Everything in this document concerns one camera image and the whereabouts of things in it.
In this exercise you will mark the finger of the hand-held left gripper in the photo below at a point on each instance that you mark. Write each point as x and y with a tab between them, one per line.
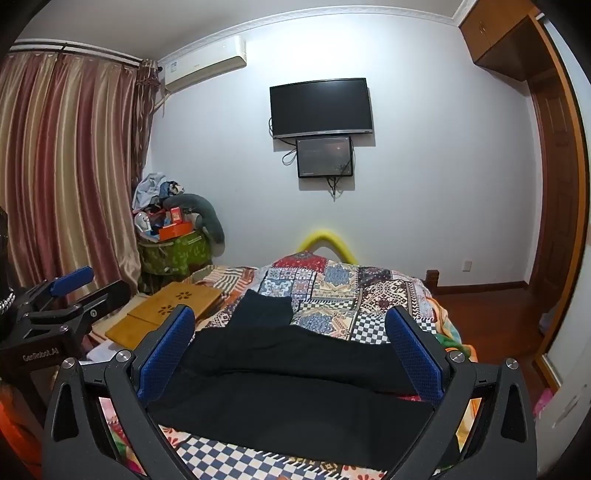
99	302
71	279

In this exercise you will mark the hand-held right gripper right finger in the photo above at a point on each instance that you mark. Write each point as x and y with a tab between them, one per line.
415	357

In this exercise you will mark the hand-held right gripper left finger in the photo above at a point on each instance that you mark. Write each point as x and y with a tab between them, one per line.
167	355

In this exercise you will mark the black pants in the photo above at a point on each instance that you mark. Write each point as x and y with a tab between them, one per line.
286	383

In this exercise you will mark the bamboo lap desk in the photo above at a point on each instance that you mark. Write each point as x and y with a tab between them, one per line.
171	304

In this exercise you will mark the green floral storage bag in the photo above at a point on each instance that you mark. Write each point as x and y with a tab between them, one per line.
178	256

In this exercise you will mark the wooden baseboard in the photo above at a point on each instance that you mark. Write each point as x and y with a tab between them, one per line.
485	288

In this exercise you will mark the orange box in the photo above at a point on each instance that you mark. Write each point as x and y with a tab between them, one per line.
174	230

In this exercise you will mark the striped red curtain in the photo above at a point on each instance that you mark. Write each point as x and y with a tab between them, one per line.
69	161

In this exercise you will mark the patchwork blanket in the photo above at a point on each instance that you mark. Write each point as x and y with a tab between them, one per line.
323	281

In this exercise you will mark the pile of clothes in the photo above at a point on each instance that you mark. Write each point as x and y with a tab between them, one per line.
150	189

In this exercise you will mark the grey plush pillow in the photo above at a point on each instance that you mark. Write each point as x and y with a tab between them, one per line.
210	219

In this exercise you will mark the yellow foam tube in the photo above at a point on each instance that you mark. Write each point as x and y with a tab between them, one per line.
325	235

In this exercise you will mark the wooden door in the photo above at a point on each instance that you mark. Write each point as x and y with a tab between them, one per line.
556	184

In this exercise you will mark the white air conditioner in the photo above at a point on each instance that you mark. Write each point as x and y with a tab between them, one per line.
205	62

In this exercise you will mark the wooden overhead cabinet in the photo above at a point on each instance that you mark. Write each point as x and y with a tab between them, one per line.
496	34

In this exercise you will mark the wooden bed post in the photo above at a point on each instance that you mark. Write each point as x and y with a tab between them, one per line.
432	278

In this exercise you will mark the small black wall monitor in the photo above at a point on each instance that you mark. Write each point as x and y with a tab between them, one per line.
325	157

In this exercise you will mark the white curtain rail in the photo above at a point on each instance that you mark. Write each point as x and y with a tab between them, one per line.
78	47

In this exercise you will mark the large black wall television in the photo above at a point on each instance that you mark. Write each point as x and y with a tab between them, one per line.
321	107

